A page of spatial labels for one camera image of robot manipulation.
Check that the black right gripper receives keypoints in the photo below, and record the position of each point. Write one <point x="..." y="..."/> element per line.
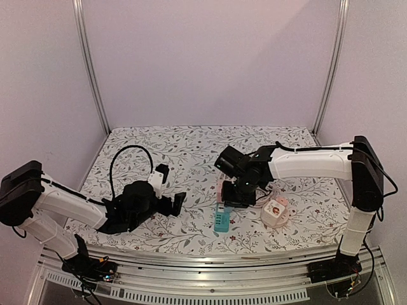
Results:
<point x="238" y="197"/>

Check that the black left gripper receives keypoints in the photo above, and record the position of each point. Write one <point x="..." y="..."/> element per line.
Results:
<point x="176" y="204"/>

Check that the pink cube socket adapter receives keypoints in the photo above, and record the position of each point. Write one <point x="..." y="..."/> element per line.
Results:
<point x="219" y="191"/>

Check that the white cube socket adapter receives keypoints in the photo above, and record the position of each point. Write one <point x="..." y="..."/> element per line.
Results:
<point x="272" y="212"/>

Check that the pink round power socket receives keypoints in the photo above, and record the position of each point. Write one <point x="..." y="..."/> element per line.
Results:
<point x="282" y="220"/>

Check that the teal power strip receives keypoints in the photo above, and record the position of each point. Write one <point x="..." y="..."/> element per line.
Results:
<point x="222" y="218"/>

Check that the orange usb charger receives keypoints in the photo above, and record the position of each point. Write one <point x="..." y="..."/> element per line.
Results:
<point x="282" y="200"/>

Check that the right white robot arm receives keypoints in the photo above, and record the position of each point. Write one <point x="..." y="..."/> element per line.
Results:
<point x="354" y="161"/>

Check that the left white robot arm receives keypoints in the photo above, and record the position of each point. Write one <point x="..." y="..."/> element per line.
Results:
<point x="28" y="194"/>

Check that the floral patterned table mat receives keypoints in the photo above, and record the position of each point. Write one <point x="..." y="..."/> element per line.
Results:
<point x="317" y="211"/>

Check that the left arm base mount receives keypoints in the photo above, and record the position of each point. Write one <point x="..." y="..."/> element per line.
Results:
<point x="84" y="266"/>

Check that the aluminium front rail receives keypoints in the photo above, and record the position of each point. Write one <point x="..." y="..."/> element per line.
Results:
<point x="265" y="278"/>

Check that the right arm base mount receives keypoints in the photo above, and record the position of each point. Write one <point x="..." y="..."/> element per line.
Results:
<point x="339" y="266"/>

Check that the right aluminium frame post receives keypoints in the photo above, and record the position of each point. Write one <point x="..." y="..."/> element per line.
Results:
<point x="333" y="66"/>

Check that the aluminium frame post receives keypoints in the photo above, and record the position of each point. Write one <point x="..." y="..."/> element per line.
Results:
<point x="333" y="66"/>
<point x="79" y="17"/>

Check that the left aluminium frame post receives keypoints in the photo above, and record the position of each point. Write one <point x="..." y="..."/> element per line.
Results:
<point x="79" y="17"/>

